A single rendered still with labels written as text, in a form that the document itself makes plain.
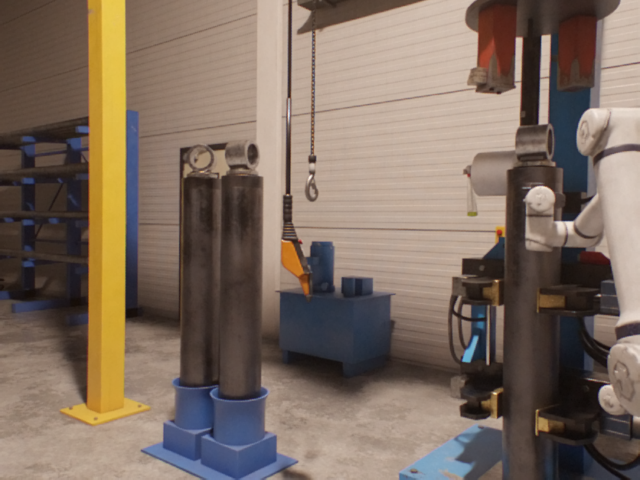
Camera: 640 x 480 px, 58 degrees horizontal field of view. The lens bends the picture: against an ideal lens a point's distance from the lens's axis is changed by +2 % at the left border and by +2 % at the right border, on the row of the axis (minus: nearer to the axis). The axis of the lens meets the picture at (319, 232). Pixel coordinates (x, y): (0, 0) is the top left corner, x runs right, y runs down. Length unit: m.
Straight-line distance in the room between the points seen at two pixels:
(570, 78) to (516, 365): 1.19
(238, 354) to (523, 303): 1.36
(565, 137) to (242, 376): 1.90
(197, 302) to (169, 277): 4.39
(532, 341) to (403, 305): 2.77
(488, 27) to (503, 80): 0.22
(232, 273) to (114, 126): 1.48
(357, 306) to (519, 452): 2.29
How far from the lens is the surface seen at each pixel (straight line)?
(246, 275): 2.82
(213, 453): 3.07
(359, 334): 4.62
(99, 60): 3.97
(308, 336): 4.85
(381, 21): 5.52
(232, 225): 2.81
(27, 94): 11.03
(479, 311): 2.82
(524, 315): 2.43
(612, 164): 1.55
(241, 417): 2.93
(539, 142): 2.45
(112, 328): 3.91
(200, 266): 3.05
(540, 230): 2.06
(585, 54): 2.68
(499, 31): 2.45
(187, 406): 3.19
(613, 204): 1.51
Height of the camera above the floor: 1.25
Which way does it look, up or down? 1 degrees down
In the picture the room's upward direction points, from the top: 1 degrees clockwise
